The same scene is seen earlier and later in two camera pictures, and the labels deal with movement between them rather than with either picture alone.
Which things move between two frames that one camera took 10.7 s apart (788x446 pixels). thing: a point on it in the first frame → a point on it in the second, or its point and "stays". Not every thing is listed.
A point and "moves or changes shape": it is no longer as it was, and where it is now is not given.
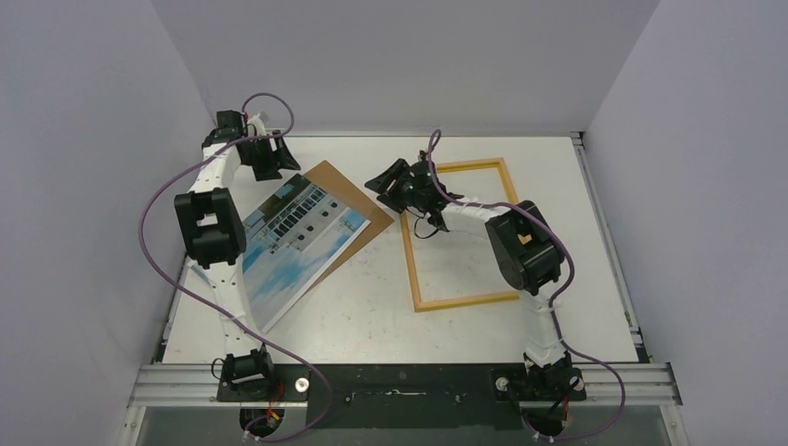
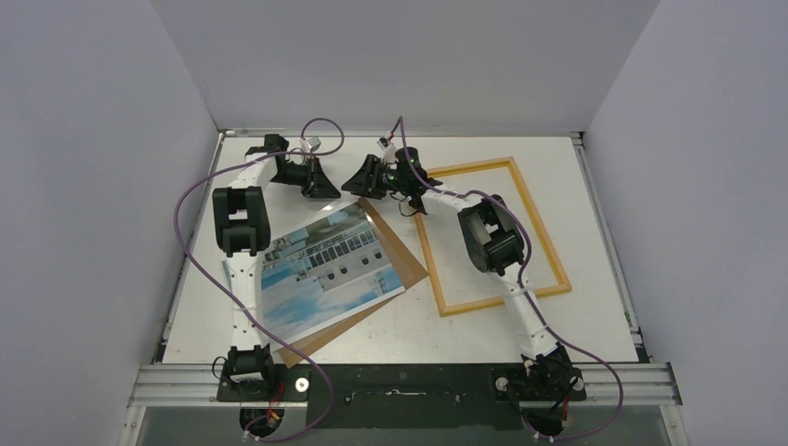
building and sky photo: [289, 243] moves or changes shape
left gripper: [278, 160] → [318, 185]
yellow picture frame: [411, 250] → [498, 300]
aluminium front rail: [637, 384] stays
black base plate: [412, 396] stays
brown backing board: [332, 183] → [291, 353]
